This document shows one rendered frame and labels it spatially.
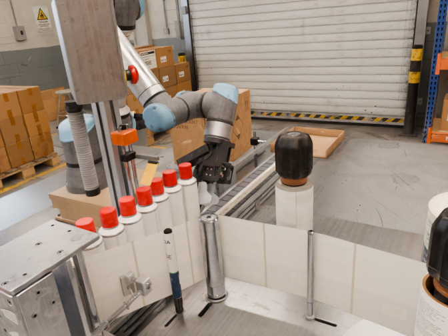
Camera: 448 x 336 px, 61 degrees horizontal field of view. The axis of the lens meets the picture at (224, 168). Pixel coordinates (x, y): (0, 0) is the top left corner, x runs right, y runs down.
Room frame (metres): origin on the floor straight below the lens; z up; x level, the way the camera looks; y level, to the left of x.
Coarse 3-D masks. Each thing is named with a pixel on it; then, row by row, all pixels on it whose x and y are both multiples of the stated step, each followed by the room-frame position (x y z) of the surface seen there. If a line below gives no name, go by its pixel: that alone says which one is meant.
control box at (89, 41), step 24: (72, 0) 0.72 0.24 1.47; (96, 0) 0.74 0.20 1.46; (72, 24) 0.72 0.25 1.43; (96, 24) 0.74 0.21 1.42; (72, 48) 0.72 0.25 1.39; (96, 48) 0.73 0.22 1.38; (120, 48) 0.76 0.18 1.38; (72, 72) 0.72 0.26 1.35; (96, 72) 0.73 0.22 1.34; (120, 72) 0.75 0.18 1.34; (96, 96) 0.73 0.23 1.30; (120, 96) 0.75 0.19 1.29
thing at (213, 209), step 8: (272, 160) 1.40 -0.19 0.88; (264, 168) 1.33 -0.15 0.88; (248, 176) 1.26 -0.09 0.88; (256, 176) 1.26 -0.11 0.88; (272, 176) 1.24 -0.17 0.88; (240, 184) 1.20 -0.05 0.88; (248, 184) 1.19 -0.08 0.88; (264, 184) 1.19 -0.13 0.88; (232, 192) 1.14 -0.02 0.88; (224, 200) 1.08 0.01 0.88; (208, 208) 1.04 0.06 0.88; (216, 208) 1.03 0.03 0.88; (232, 208) 1.02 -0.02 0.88
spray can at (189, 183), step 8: (184, 168) 0.87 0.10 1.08; (184, 176) 0.87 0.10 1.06; (192, 176) 0.88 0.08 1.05; (184, 184) 0.86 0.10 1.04; (192, 184) 0.87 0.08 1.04; (184, 192) 0.86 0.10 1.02; (192, 192) 0.87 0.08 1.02; (184, 200) 0.86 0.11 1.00; (192, 200) 0.87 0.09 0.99; (192, 208) 0.86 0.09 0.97; (192, 216) 0.86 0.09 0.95
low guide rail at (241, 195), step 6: (270, 168) 1.23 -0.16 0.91; (264, 174) 1.19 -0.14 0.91; (258, 180) 1.15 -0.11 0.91; (252, 186) 1.11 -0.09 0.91; (240, 192) 1.06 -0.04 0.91; (246, 192) 1.07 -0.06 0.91; (234, 198) 1.02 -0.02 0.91; (240, 198) 1.04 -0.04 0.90; (228, 204) 0.98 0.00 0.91; (234, 204) 1.01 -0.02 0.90; (222, 210) 0.95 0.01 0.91; (228, 210) 0.98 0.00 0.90
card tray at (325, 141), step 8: (296, 128) 1.88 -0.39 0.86; (304, 128) 1.86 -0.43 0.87; (312, 128) 1.84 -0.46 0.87; (312, 136) 1.82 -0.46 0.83; (320, 136) 1.80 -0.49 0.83; (328, 136) 1.79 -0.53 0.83; (336, 136) 1.77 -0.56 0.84; (344, 136) 1.75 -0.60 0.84; (272, 144) 1.65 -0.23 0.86; (320, 144) 1.68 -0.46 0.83; (328, 144) 1.67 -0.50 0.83; (336, 144) 1.63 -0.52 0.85; (320, 152) 1.57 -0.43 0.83; (328, 152) 1.53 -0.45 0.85
